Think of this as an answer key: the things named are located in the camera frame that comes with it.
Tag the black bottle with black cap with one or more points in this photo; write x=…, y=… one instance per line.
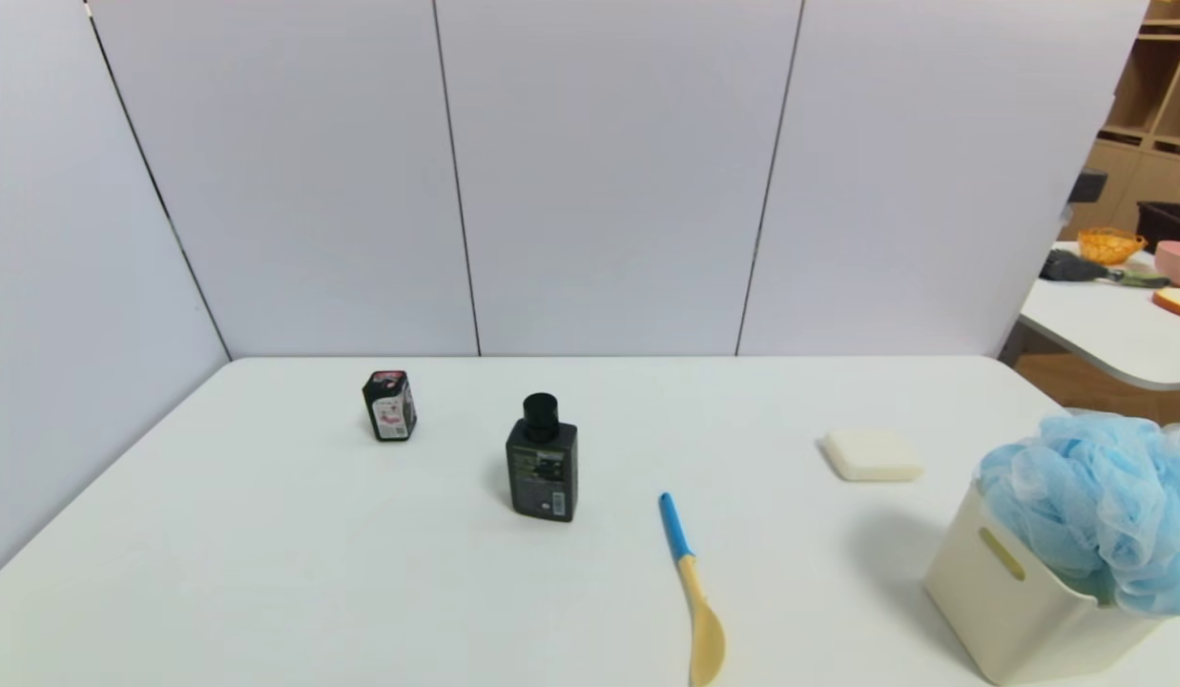
x=542, y=472

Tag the white soap bar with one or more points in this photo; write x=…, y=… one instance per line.
x=871, y=455

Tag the wooden shelf unit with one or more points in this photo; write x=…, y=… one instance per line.
x=1148, y=95

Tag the light blue bath loofah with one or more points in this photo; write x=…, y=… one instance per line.
x=1095, y=506

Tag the white side table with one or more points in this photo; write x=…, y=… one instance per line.
x=1105, y=324

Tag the small black red-labelled jar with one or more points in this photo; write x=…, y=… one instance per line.
x=390, y=407

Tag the cream plastic storage bin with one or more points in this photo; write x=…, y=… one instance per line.
x=990, y=601

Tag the black crate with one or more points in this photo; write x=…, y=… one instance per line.
x=1167, y=221

